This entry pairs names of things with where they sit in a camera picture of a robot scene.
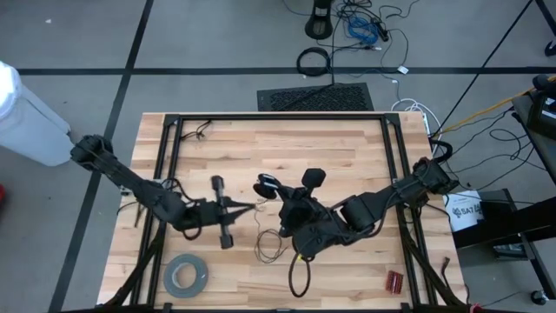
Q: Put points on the black aluminium table frame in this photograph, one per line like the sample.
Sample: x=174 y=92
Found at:
x=282 y=116

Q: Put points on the white trash bin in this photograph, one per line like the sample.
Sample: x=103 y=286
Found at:
x=30 y=126

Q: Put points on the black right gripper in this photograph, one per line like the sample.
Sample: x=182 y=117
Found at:
x=299 y=213

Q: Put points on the black stand base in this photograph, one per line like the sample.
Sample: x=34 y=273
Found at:
x=319 y=21

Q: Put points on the white power strip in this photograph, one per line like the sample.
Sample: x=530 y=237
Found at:
x=425 y=121

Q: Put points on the grey duct tape roll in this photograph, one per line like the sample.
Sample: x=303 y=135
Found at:
x=174 y=288

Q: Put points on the black floor grate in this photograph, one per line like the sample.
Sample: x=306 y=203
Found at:
x=317 y=97

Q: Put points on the black equipment cart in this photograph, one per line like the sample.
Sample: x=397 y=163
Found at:
x=499 y=226

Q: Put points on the white paper sign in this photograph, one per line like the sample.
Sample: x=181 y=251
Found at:
x=465 y=211

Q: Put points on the black power adapter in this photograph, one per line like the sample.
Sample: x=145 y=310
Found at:
x=381 y=30

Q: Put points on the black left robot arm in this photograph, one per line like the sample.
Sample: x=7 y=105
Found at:
x=143 y=193

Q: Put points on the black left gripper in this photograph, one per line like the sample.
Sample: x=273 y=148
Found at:
x=208 y=213

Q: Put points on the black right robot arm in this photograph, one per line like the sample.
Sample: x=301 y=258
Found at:
x=391 y=195

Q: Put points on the red screwdriver bit set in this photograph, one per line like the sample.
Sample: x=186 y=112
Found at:
x=394 y=282

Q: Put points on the white adapter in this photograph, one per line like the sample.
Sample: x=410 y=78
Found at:
x=402 y=69

